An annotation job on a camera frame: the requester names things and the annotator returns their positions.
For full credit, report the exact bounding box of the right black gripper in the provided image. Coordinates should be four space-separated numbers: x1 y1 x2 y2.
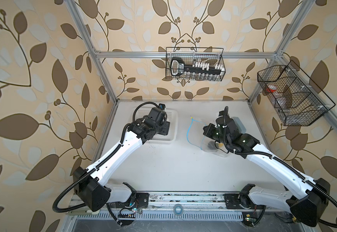
203 123 229 148

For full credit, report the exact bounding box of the white plastic basket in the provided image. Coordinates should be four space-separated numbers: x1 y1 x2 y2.
136 107 178 144

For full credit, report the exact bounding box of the clear zip top bag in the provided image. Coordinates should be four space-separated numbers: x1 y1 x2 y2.
186 117 230 158

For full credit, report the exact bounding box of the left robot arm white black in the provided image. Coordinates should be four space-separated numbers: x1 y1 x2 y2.
52 102 170 213

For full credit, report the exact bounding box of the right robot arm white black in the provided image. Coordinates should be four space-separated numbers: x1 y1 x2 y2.
203 107 337 228

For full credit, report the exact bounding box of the grey blue box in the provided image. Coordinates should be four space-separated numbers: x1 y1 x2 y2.
233 117 247 134

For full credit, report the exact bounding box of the black tool with white pieces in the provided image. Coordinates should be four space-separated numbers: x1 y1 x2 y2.
168 57 226 77

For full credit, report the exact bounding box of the red capped clear container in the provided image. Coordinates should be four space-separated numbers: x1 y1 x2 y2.
266 85 278 94

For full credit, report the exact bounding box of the blue tape roll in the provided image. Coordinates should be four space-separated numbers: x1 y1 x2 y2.
173 204 184 217

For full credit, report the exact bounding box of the black wire basket back wall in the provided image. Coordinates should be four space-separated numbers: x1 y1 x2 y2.
166 46 226 82

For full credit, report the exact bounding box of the black wire basket wall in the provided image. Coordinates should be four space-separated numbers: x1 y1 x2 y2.
257 60 336 127
166 46 226 82

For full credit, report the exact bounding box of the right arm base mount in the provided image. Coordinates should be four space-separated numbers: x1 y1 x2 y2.
223 193 263 210

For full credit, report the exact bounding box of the black wire basket right wall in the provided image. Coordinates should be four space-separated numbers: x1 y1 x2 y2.
257 60 336 127

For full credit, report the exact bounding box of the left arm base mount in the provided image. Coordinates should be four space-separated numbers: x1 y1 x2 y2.
111 192 149 209

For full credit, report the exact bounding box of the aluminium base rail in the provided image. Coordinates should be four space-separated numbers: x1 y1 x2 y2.
64 191 298 228

